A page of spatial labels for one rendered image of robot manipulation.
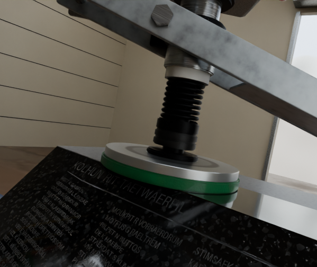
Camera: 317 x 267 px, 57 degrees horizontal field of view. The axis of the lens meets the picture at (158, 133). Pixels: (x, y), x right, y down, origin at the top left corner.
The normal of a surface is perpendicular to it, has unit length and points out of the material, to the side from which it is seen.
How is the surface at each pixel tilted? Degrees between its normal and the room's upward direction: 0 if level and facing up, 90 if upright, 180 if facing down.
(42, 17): 90
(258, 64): 90
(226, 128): 90
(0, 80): 90
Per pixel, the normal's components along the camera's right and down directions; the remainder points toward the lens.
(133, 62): -0.55, -0.06
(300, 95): 0.03, 0.06
